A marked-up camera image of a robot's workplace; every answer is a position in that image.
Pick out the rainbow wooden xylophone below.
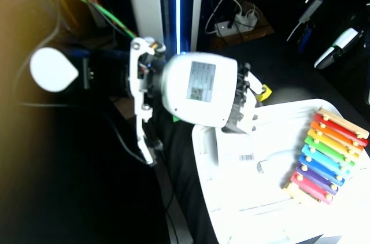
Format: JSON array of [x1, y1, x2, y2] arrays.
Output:
[[280, 106, 370, 206]]

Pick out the white table board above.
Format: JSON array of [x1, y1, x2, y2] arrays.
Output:
[[190, 98, 370, 244]]

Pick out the floor power strip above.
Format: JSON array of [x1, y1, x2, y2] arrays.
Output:
[[214, 9, 258, 37]]

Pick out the brown wooden board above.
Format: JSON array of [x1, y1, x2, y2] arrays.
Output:
[[210, 23, 275, 51]]

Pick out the black table cloth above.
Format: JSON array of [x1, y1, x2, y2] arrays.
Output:
[[156, 34, 370, 244]]

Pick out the white column with blue light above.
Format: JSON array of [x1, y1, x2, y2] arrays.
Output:
[[124, 0, 206, 54]]

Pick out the arm green red cables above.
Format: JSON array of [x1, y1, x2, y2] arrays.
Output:
[[286, 0, 345, 43], [17, 0, 138, 39]]

